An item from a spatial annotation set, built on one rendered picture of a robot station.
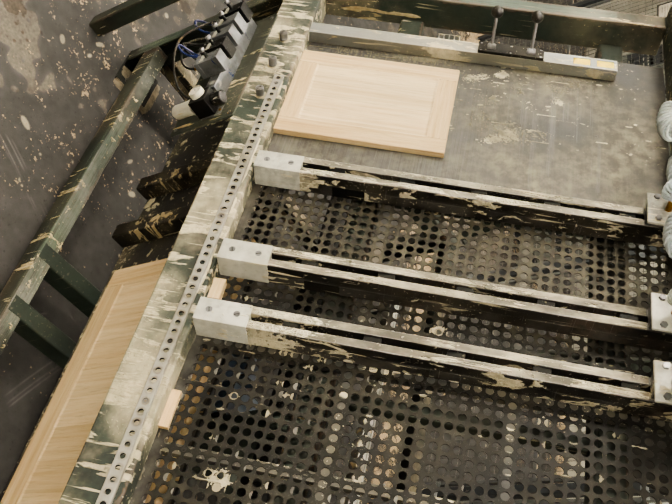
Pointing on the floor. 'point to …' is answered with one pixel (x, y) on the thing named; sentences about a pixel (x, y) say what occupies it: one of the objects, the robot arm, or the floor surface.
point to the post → (115, 18)
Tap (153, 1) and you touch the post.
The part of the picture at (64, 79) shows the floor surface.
